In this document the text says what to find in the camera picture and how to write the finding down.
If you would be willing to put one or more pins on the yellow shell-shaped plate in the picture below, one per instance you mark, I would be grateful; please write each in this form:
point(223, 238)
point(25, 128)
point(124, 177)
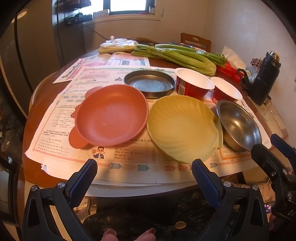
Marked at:
point(182, 129)

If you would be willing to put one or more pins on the stainless steel bowl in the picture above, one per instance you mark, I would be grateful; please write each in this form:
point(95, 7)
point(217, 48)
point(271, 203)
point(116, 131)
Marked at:
point(238, 125)

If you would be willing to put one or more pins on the brown wooden chair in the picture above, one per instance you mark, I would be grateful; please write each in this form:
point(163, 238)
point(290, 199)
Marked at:
point(196, 38)

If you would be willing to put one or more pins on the celery bunch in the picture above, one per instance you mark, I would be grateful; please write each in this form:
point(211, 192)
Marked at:
point(180, 58)

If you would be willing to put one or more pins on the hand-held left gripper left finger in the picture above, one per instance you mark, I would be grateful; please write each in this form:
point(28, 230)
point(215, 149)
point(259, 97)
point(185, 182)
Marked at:
point(86, 178)

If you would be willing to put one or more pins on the round steel pan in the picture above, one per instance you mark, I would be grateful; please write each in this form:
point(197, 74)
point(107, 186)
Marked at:
point(150, 84)

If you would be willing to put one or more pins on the red tissue box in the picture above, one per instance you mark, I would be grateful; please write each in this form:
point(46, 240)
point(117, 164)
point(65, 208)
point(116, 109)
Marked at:
point(229, 69)

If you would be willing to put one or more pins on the curved-back wooden chair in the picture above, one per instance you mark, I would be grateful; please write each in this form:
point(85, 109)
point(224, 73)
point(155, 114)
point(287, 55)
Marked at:
point(143, 39)

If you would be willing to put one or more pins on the large printed newspaper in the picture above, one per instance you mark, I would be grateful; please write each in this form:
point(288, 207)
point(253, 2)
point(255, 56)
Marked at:
point(57, 120)

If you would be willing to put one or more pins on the grey refrigerator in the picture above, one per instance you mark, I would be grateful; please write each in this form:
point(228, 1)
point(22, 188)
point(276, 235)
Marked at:
point(30, 46)

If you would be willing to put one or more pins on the black thermos bottle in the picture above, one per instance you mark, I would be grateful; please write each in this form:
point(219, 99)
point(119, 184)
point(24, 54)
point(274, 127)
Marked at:
point(263, 81)

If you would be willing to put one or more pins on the dark floral clothing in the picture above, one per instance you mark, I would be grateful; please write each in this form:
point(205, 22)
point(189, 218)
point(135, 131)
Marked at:
point(143, 215)

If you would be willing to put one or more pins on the person's left hand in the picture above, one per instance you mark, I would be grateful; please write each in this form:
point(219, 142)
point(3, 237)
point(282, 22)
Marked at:
point(111, 234)

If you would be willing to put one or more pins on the pink plastic plate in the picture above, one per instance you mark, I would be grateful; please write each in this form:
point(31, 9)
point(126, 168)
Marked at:
point(111, 115)

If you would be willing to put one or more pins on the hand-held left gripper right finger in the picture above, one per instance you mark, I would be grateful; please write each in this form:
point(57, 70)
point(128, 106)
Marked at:
point(205, 185)

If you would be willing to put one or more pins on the pink printed newspaper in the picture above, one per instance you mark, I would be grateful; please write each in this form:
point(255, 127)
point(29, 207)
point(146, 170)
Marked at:
point(124, 61)

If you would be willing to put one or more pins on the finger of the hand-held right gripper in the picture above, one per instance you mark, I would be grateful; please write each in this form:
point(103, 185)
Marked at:
point(266, 157)
point(282, 143)

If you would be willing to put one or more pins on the steel basin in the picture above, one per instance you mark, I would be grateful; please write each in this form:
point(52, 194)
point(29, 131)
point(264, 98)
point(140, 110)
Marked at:
point(185, 45)

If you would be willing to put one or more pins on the plastic bag of noodles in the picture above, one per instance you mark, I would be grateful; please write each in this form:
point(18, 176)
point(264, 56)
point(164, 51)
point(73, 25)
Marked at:
point(118, 46)

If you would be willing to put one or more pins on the window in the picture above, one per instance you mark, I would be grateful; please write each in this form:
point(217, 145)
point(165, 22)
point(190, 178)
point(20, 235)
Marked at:
point(129, 5)

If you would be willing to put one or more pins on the small red paper bowl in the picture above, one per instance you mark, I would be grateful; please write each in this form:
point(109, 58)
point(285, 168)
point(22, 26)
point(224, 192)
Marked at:
point(225, 89)

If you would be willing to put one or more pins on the large red paper bowl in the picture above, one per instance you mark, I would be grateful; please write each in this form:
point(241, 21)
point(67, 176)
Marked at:
point(194, 78)

